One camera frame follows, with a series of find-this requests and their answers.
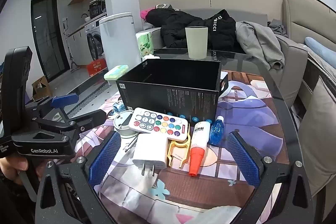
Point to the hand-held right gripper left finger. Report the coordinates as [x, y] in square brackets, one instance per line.
[105, 158]

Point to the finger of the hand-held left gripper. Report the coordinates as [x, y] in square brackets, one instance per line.
[86, 119]
[65, 100]

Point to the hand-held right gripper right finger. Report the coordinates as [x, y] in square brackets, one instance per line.
[244, 158]

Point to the small blue bottle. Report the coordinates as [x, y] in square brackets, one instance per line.
[216, 132]

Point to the white glue bottle red cap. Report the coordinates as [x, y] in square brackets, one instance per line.
[199, 145]

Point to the black cardboard box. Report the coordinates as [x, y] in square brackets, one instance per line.
[170, 98]

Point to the person's left hand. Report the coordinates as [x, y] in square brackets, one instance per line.
[15, 166]

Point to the striped floor rug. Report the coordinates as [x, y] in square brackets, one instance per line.
[89, 98]

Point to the brown cardboard box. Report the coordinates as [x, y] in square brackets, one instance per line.
[40, 87]

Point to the round white tin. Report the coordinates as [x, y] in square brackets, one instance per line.
[122, 124]

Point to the mop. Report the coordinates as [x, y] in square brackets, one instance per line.
[72, 65]

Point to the red box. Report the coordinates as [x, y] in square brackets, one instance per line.
[95, 67]

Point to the white charger plug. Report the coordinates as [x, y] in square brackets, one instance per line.
[149, 153]

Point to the printed table mat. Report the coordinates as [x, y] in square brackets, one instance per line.
[236, 113]

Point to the green translucent case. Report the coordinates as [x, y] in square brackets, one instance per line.
[115, 73]

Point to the white remote control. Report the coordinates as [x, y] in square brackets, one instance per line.
[157, 121]

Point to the white washing machine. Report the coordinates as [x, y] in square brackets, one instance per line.
[94, 43]

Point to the black framed glass door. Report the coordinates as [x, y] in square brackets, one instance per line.
[47, 37]

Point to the grey cushion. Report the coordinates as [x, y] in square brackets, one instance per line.
[320, 134]

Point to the white trash bin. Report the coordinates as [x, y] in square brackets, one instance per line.
[118, 40]

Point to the white crumpled tissue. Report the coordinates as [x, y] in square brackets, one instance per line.
[151, 57]

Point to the green tissue pack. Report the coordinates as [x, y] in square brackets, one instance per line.
[144, 44]

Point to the black microwave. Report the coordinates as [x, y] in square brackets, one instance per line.
[95, 10]

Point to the grey sofa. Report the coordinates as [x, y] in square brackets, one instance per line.
[288, 69]

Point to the pink hat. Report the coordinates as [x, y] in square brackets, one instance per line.
[143, 14]

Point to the grey hoodie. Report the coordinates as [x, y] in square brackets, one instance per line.
[257, 40]

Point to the beige cup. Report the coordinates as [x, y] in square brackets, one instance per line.
[197, 43]

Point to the black puffer jacket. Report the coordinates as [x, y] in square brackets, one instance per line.
[178, 27]

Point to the light blue pillow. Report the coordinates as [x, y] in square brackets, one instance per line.
[320, 48]

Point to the dark grey cloth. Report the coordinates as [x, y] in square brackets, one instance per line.
[277, 27]

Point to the grey patterned cap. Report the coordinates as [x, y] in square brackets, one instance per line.
[162, 6]

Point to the beige padded headboard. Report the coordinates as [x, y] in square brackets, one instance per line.
[309, 19]

